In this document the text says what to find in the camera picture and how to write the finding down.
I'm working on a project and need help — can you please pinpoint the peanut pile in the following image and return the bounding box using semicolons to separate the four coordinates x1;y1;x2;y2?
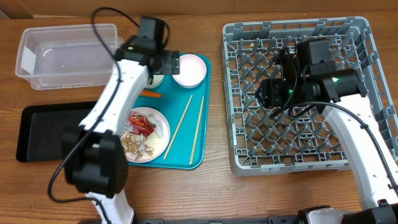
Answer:
121;132;154;161

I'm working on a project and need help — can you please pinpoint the wooden chopstick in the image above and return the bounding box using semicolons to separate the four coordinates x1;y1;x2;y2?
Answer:
163;95;193;160
189;96;205;165

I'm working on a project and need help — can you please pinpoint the wooden chopstick right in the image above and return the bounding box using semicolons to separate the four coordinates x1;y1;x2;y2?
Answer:
189;96;205;165

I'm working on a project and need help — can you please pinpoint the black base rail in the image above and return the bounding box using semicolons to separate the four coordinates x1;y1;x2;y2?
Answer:
134;215;300;224

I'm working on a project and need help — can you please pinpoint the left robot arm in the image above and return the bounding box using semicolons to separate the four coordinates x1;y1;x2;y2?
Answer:
54;16;180;223

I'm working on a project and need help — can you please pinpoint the white plate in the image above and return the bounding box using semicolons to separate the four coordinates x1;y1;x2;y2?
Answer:
122;107;170;164

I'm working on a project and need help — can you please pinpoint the orange carrot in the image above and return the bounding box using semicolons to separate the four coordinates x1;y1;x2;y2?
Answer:
139;90;162;98

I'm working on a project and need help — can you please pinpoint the white crumpled tissue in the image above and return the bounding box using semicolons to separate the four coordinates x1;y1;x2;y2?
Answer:
149;117;164;138

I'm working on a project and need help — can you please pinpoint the pink white bowl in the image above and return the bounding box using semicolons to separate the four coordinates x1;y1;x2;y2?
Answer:
172;54;207;88

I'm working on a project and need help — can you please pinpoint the black rectangular tray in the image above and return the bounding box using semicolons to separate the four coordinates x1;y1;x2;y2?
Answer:
16;101;96;162

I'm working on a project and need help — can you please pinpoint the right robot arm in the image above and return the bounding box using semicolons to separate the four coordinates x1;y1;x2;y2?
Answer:
255;38;397;223

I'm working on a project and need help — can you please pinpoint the clear plastic storage bin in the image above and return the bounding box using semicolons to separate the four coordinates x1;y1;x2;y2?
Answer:
15;24;114;90

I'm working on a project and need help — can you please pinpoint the wooden chopstick left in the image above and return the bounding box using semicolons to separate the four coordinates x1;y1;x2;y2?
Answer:
163;95;193;160

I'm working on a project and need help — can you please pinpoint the teal serving tray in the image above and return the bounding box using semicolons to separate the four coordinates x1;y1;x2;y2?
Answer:
129;55;211;170

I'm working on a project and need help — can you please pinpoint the grey dishwasher rack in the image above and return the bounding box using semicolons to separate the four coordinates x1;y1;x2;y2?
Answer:
220;16;397;176

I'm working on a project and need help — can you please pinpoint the red snack wrapper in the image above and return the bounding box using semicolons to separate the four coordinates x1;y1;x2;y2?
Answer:
124;111;156;137

